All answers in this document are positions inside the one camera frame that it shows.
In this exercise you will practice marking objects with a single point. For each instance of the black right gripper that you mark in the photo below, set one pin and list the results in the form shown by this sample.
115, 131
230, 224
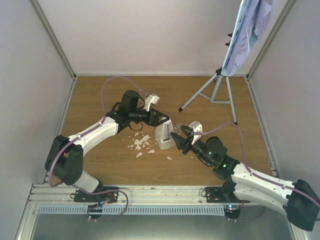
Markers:
182, 140

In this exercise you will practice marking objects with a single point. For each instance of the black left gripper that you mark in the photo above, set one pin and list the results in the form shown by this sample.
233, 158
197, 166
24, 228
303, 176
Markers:
155, 123

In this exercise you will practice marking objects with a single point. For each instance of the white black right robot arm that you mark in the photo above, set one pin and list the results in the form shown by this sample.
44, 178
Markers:
296, 200

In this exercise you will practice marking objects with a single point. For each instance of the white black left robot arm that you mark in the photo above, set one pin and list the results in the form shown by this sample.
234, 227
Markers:
65, 160

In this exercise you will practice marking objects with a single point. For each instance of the white plastic debris pile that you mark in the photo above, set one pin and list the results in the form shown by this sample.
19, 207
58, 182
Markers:
141, 143

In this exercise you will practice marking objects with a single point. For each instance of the sheet music papers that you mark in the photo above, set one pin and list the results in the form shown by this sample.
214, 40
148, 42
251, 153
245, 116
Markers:
256, 20

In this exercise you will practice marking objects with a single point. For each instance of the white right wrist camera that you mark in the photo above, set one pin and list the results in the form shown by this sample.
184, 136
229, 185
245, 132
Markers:
196, 130

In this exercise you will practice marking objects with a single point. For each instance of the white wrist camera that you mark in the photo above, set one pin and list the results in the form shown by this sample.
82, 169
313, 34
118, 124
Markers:
196, 130
151, 99

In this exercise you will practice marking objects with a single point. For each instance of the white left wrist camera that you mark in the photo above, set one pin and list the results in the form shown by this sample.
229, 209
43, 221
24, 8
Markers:
151, 99

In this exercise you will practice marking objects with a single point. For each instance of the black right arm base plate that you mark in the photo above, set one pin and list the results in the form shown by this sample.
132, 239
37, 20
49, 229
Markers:
214, 195

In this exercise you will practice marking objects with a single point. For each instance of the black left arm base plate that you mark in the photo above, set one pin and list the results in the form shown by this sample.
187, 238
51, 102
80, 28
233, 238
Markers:
110, 197

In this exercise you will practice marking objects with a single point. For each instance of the grey slotted cable duct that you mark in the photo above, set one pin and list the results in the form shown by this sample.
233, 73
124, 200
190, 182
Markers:
217, 210

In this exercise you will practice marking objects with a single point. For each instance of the aluminium frame post left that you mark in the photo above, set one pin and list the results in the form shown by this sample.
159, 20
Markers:
49, 30

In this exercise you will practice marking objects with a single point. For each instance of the aluminium frame post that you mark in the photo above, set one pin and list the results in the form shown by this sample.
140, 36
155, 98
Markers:
283, 15
49, 30

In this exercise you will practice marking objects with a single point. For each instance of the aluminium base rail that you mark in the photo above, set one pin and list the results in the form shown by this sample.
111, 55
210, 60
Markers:
159, 195

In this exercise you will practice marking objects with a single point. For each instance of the aluminium frame post right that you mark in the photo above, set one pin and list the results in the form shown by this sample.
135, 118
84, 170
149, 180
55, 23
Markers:
283, 15

